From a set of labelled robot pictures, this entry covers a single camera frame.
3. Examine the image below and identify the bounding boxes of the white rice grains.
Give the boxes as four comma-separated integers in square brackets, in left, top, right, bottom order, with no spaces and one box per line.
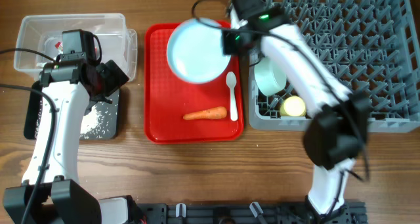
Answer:
[34,85,116,140]

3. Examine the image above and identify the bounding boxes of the black rectangular tray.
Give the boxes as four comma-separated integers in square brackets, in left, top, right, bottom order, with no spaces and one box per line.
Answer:
[23,79,121,141]

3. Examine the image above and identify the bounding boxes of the right black cable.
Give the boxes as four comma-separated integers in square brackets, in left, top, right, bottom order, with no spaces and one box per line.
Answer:
[191,0,371,218]

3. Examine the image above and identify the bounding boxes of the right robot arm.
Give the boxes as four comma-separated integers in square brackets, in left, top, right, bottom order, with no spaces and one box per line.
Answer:
[223,0,369,223]

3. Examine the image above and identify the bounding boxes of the black cable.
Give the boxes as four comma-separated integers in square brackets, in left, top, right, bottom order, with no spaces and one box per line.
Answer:
[191,0,371,218]
[0,48,58,224]

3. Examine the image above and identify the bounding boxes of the light blue plate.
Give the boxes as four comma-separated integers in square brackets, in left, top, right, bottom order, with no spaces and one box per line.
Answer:
[166,18,231,84]

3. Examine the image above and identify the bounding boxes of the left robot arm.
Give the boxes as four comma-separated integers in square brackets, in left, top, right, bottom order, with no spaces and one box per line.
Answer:
[3,30,146,223]

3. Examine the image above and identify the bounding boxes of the green bowl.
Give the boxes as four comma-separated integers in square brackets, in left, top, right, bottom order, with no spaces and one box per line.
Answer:
[254,58,287,97]

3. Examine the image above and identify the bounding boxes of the red snack wrapper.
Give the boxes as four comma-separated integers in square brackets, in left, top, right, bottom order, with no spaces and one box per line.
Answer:
[55,41,63,54]

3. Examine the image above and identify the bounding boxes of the yellow plastic cup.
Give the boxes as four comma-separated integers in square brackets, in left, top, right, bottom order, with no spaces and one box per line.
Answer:
[280,96,306,117]

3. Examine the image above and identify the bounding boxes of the grey dishwasher rack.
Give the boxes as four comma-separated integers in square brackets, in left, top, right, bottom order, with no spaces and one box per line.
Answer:
[262,0,419,133]

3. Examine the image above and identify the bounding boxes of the left black cable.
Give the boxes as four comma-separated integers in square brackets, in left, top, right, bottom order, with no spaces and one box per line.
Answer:
[0,48,58,224]

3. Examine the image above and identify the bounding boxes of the orange carrot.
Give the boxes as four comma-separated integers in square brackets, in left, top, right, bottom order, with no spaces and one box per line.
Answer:
[183,106,227,120]

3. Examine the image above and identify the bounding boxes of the white plastic spoon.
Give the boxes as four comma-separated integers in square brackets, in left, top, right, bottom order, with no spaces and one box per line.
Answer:
[226,72,238,121]

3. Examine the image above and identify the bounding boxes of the red serving tray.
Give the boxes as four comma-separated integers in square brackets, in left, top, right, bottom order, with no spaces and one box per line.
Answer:
[144,23,244,144]

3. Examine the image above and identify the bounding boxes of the clear plastic waste bin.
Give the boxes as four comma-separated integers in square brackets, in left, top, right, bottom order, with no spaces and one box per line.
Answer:
[16,13,138,81]

